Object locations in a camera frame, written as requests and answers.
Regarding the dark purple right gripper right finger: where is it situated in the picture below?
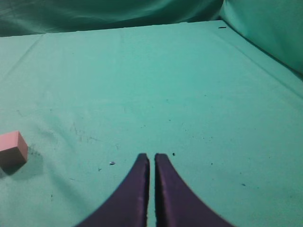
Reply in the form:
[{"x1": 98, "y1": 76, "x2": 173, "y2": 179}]
[{"x1": 155, "y1": 154, "x2": 232, "y2": 227}]

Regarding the green table cloth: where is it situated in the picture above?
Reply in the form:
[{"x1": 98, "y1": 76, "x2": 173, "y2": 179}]
[{"x1": 0, "y1": 21, "x2": 303, "y2": 227}]

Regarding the pink cube block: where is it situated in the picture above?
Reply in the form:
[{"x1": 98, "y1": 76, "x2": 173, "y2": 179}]
[{"x1": 0, "y1": 131, "x2": 28, "y2": 169}]

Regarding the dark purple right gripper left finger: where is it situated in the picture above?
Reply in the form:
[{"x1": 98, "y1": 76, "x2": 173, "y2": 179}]
[{"x1": 77, "y1": 153, "x2": 150, "y2": 227}]

